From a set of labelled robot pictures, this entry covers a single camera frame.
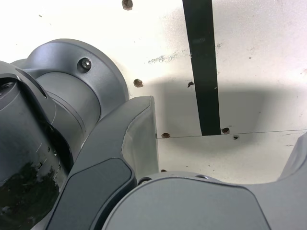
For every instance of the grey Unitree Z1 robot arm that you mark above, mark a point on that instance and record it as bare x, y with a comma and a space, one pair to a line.
36, 124

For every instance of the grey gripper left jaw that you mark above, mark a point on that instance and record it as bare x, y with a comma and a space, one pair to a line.
105, 153

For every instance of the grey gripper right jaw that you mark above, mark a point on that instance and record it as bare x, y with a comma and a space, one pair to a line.
192, 206

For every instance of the black tape strip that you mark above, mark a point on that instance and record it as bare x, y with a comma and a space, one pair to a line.
204, 72

